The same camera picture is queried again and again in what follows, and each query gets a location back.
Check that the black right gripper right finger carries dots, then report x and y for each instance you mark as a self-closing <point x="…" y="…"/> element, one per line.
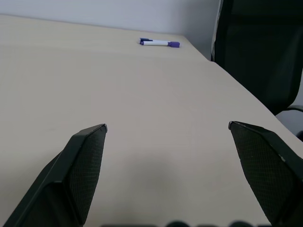
<point x="265" y="170"/>

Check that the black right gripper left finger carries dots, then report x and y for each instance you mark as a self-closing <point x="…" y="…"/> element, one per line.
<point x="71" y="175"/>

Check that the black mesh office chair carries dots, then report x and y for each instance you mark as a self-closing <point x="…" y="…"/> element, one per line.
<point x="258" y="52"/>

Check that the white marker with purple cap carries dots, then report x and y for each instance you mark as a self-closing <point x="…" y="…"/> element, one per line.
<point x="159" y="43"/>

